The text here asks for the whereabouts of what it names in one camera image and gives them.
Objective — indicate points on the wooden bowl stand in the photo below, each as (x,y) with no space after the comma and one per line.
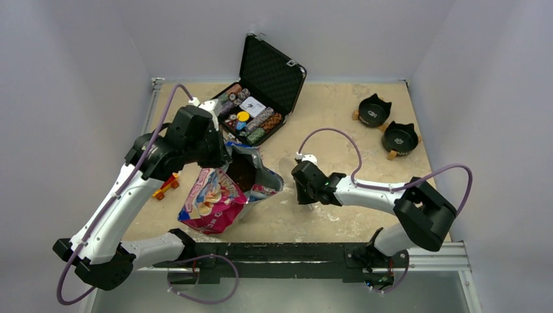
(384,127)

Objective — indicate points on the red yellow toy block car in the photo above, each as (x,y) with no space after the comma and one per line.
(171,183)

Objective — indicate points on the far black cat bowl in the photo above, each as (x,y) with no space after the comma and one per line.
(374,111)

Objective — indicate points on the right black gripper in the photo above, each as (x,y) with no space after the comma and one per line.
(302,199)

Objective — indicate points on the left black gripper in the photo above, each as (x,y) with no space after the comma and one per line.
(222,156)

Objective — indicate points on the black cat bowl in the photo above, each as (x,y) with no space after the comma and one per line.
(374,111)
(399,138)

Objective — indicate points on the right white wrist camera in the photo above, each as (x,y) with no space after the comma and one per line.
(306,157)

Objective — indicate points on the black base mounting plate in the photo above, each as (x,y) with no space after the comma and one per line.
(346,262)

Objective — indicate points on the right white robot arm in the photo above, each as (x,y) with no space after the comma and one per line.
(424,215)

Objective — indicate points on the pink blue pet food bag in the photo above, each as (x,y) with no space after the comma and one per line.
(221,196)

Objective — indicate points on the black poker chip case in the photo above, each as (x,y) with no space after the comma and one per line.
(271,77)

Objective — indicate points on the near black cat bowl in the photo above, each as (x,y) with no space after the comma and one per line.
(399,138)

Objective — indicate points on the white card box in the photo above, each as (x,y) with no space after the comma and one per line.
(252,106)

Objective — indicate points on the yellow round chip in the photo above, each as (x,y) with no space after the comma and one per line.
(243,116)

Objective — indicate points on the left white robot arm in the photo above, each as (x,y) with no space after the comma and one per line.
(100,257)

